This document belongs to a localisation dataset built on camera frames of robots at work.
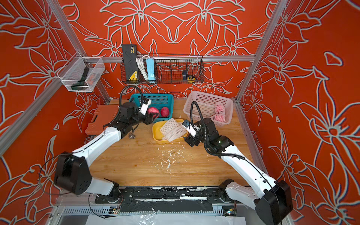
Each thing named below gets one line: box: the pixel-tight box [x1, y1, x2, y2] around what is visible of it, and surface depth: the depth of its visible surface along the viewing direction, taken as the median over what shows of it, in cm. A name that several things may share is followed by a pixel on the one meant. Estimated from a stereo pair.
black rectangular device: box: [121, 44, 139, 83], surface depth 89 cm
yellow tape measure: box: [187, 75, 196, 84], surface depth 96 cm
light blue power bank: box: [146, 58, 156, 81], surface depth 91 cm
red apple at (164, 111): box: [160, 106, 170, 118], surface depth 106 cm
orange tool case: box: [84, 105, 120, 135], surface depth 105 cm
